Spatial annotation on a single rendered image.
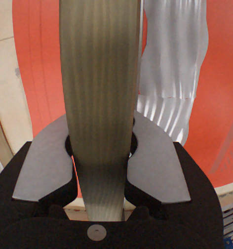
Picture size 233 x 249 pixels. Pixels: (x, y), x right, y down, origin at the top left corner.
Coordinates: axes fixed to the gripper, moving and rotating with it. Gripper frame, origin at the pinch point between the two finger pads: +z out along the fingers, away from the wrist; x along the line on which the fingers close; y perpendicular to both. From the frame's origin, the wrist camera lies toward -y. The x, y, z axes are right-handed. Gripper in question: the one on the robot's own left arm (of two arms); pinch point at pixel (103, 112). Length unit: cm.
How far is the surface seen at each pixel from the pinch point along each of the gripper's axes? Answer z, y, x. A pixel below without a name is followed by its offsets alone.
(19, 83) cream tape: 5.3, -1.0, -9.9
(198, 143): 5.1, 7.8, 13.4
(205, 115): 5.2, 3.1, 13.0
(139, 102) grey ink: 5.2, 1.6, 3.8
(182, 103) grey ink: 4.4, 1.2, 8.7
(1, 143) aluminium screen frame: 3.8, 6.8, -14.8
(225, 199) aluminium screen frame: 3.2, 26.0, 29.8
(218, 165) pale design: 5.0, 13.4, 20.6
